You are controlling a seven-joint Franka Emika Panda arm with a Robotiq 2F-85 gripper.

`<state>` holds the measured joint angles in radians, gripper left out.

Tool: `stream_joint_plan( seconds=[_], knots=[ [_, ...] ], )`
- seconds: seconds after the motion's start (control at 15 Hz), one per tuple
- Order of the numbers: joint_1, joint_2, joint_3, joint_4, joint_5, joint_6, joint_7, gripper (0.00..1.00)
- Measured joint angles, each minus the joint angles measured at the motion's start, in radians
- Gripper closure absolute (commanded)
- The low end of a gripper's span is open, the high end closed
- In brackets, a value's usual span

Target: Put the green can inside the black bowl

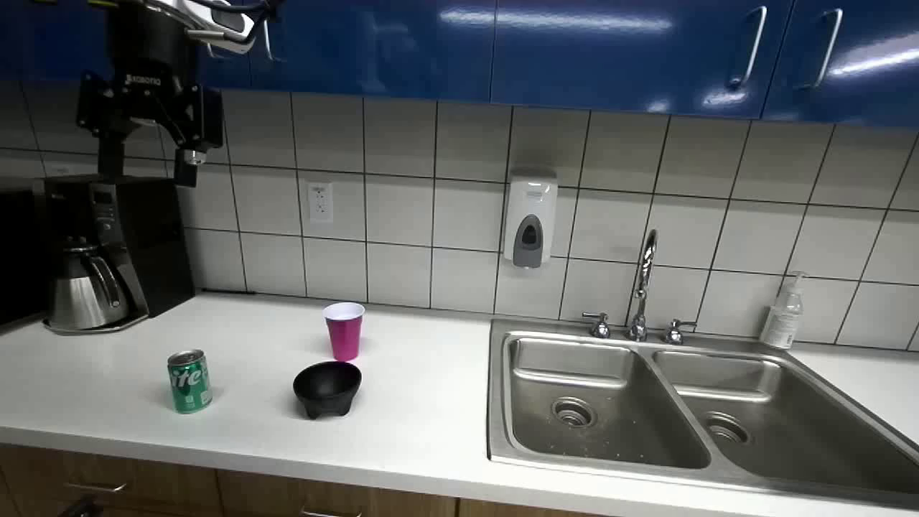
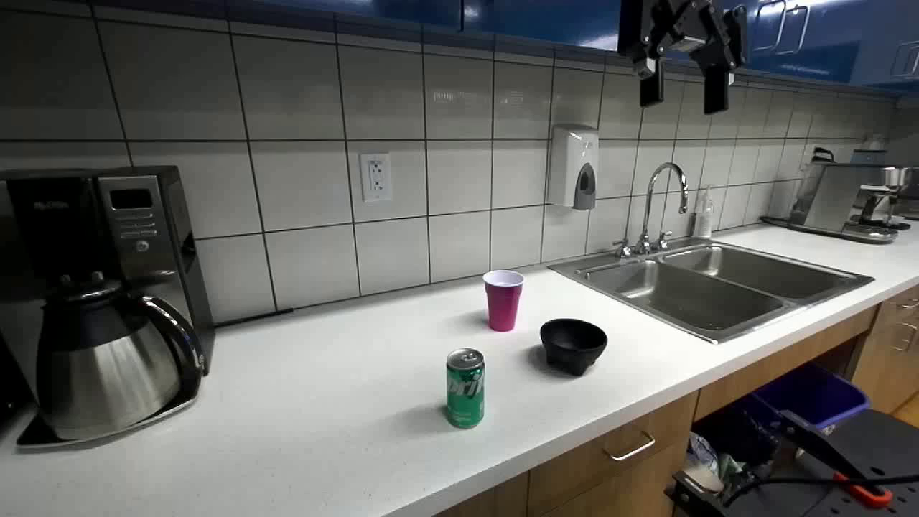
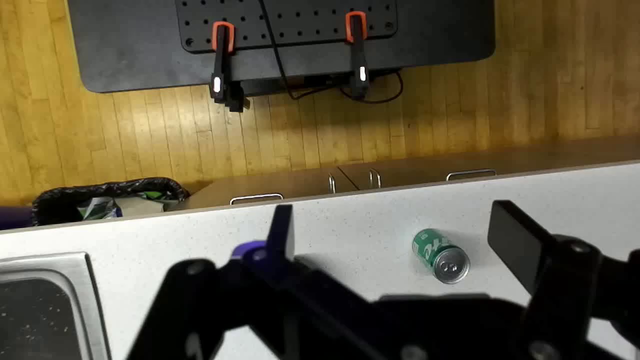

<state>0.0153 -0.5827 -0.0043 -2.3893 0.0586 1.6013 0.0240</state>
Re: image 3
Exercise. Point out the wooden lower cabinets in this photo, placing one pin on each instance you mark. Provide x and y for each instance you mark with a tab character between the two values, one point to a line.
413	173

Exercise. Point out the stainless steel double sink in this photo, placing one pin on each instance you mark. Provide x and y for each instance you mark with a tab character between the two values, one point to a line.
41	312

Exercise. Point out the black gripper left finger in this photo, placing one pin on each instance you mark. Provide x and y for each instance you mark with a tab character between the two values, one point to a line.
281	312

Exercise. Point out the green soda can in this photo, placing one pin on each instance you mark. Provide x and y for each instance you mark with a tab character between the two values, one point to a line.
440	257

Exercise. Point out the purple plastic cup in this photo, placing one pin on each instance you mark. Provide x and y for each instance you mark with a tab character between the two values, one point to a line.
248	252

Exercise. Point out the orange and black clamp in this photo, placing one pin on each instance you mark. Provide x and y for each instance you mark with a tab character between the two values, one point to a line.
358	53
222	66

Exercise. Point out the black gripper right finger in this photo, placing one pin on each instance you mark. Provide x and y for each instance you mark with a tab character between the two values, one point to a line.
566	281

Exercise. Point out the blue bin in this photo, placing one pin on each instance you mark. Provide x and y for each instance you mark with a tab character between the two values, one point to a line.
12	217

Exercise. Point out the black perforated board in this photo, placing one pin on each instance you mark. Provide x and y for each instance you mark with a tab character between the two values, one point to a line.
292	26

